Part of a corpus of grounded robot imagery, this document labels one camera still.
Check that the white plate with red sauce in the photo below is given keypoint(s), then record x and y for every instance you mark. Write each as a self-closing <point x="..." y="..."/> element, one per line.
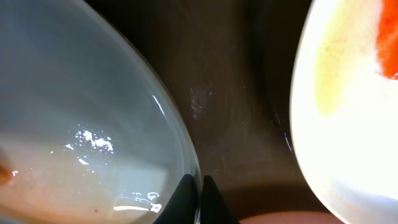
<point x="343" y="108"/>

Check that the white plate with brown smear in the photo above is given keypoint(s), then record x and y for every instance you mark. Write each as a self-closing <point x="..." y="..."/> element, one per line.
<point x="89" y="134"/>

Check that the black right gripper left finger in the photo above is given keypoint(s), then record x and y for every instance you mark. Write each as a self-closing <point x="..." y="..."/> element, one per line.
<point x="182" y="206"/>

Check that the large dark brown tray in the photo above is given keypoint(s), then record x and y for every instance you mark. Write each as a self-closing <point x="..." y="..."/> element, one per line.
<point x="228" y="66"/>

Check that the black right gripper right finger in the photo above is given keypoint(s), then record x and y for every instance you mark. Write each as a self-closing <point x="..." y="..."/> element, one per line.
<point x="213" y="209"/>

